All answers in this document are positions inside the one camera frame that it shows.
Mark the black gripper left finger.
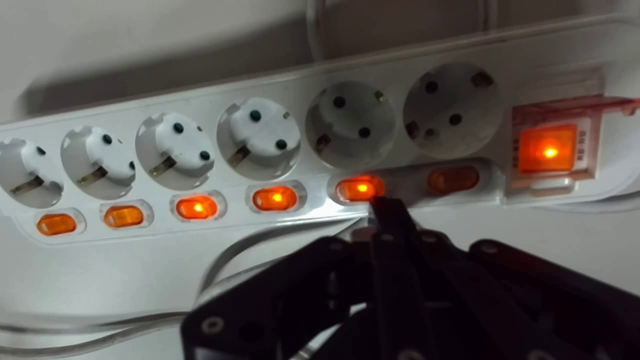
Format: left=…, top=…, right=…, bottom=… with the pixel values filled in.
left=180, top=194, right=404, bottom=360

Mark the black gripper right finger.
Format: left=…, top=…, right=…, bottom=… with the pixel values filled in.
left=391, top=194, right=640, bottom=360

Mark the white six-socket power strip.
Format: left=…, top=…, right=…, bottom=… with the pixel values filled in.
left=0, top=12, right=640, bottom=247

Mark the long white cable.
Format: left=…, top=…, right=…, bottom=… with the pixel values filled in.
left=0, top=217, right=367, bottom=357

